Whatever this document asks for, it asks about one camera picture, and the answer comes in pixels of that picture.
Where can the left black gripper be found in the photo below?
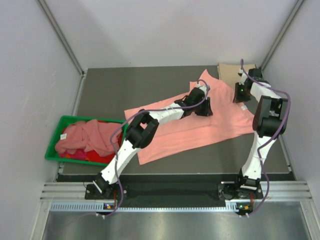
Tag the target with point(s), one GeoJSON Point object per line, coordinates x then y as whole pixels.
{"type": "Point", "coordinates": [207, 111]}

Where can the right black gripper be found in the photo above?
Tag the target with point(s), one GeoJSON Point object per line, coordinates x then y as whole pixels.
{"type": "Point", "coordinates": [237, 98]}

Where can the salmon pink t shirt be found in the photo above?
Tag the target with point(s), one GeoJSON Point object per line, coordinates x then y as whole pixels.
{"type": "Point", "coordinates": [229, 120]}

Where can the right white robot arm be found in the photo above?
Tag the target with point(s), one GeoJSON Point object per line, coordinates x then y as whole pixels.
{"type": "Point", "coordinates": [269, 122]}

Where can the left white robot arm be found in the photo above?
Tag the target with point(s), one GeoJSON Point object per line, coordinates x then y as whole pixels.
{"type": "Point", "coordinates": [142, 129]}

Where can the dusty pink shirt in bin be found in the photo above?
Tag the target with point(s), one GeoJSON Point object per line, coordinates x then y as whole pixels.
{"type": "Point", "coordinates": [92, 135]}

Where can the red shirt in bin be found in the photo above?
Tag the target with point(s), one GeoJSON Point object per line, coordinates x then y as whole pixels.
{"type": "Point", "coordinates": [91, 156]}

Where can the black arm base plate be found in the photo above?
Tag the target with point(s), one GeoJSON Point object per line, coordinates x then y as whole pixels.
{"type": "Point", "coordinates": [173, 194]}

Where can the aluminium frame rail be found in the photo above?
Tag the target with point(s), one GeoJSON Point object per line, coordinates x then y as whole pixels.
{"type": "Point", "coordinates": [279, 191]}

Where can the slotted grey cable duct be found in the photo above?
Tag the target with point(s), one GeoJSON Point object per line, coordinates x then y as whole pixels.
{"type": "Point", "coordinates": [107, 207]}

